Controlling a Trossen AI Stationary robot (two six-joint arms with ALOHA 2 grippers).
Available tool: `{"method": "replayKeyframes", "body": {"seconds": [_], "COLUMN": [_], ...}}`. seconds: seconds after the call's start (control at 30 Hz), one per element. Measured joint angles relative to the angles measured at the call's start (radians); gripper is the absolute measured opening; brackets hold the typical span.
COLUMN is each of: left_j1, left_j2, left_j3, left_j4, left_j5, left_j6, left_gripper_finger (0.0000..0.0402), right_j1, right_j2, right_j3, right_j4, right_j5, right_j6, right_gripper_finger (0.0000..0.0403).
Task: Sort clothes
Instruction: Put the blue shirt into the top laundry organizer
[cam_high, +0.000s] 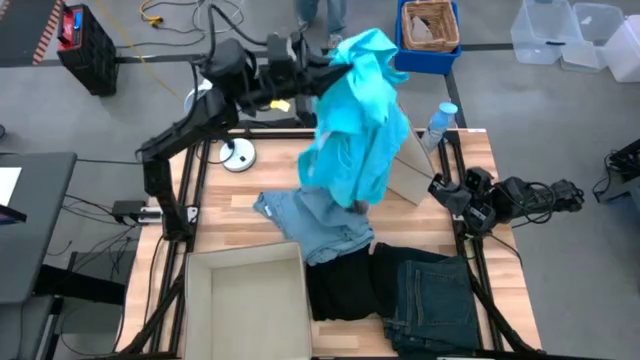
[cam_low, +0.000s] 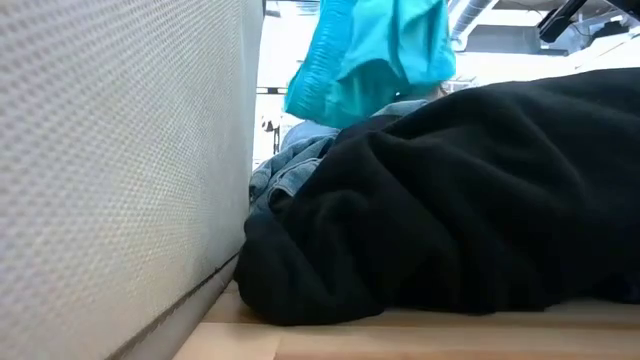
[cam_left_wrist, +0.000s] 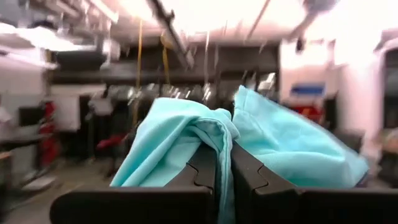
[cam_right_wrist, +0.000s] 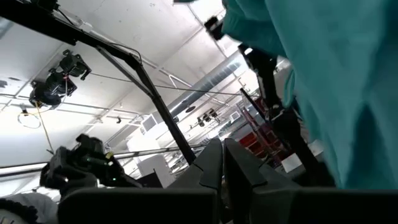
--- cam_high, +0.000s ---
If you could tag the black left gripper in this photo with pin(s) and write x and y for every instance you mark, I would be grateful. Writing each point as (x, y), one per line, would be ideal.
(292, 65)

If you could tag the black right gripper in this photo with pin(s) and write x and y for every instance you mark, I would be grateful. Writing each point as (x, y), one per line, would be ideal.
(480, 200)

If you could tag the turquoise shirt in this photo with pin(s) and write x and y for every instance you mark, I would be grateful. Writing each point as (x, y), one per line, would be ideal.
(360, 130)

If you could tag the dark blue jeans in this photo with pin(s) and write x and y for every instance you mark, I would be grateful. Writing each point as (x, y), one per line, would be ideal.
(435, 305)

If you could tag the light blue jeans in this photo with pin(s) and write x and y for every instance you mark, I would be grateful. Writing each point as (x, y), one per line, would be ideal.
(320, 225)

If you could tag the black garment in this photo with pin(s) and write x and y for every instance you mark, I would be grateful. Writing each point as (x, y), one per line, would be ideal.
(340, 285)

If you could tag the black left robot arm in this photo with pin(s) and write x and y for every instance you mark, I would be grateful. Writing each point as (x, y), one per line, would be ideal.
(170, 135)

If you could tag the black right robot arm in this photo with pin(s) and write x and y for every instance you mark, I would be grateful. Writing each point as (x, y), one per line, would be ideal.
(530, 200)

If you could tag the beige fabric box smile print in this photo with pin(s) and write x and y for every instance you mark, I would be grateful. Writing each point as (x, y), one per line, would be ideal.
(410, 175)

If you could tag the yellow tape tag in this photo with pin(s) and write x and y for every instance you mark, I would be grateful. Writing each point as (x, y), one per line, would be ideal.
(281, 105)

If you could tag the person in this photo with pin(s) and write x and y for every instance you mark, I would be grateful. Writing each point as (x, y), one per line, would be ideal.
(335, 15)

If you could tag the clear bottle blue cap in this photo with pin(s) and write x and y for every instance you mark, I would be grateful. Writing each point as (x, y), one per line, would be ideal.
(437, 127)

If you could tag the blue plastic bin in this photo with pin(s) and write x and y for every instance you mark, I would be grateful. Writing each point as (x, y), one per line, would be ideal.
(425, 62)

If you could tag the beige flat scrap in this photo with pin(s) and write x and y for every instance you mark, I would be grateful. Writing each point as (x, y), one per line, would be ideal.
(421, 31)

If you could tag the white desk lamp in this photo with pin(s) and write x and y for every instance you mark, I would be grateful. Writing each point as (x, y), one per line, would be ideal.
(242, 156)

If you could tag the wicker basket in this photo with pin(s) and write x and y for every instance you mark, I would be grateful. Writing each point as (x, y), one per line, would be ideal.
(447, 25)

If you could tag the clear bin black clip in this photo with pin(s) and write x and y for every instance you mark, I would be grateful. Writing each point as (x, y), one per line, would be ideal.
(540, 30)

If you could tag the clear plastic bin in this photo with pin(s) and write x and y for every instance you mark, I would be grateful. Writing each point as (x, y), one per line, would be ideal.
(595, 30)

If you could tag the white plastic bin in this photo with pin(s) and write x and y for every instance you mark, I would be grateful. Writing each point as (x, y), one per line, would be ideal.
(625, 55)

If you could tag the white power strip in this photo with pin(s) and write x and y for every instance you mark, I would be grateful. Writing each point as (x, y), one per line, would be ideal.
(150, 215)

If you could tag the plain beige fabric box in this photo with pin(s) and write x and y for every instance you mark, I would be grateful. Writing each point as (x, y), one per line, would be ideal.
(250, 310)

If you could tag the black red tool case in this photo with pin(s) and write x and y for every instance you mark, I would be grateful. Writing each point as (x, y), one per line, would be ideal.
(90, 55)

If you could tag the black power adapter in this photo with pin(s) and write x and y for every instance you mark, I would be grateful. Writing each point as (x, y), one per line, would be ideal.
(127, 209)

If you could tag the dark mat striped edge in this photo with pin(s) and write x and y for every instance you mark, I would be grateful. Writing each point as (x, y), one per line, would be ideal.
(20, 30)

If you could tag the dark grey desk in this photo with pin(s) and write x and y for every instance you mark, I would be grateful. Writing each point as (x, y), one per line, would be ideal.
(35, 240)

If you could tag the white paper sheet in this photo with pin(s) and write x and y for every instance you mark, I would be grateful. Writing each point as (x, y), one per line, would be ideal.
(7, 185)

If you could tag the black aluminium table frame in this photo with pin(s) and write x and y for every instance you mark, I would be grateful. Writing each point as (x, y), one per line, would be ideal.
(176, 310)

